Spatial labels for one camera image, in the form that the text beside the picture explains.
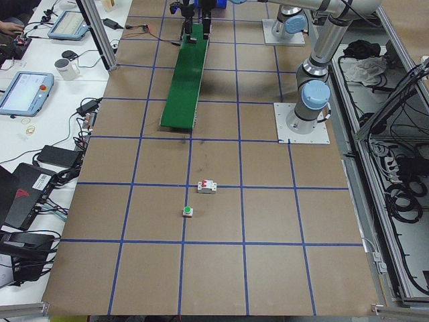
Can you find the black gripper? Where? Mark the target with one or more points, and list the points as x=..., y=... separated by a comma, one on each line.
x=188, y=21

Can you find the green conveyor belt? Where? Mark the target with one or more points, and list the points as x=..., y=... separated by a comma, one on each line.
x=180, y=108

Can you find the right teach pendant tablet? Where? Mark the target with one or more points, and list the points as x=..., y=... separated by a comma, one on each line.
x=70, y=25

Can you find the teach pendant tablet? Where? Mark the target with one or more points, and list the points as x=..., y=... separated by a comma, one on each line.
x=70, y=25
x=26, y=93

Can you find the black round mouse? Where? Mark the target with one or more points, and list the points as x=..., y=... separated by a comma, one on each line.
x=69, y=55

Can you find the black power adapter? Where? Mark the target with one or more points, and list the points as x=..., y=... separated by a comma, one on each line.
x=88, y=107

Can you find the white mug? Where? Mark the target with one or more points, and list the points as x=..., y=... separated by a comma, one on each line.
x=67, y=69

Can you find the white red circuit breaker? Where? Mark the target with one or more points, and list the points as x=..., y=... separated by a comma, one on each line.
x=207, y=186

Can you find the left teach pendant tablet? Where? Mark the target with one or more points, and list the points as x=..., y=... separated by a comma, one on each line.
x=26, y=93

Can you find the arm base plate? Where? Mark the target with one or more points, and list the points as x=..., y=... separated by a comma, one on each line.
x=272, y=38
x=293, y=130

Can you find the aluminium frame post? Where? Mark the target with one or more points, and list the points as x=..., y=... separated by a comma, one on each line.
x=92, y=18

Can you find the green push button switch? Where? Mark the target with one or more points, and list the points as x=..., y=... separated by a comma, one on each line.
x=188, y=211

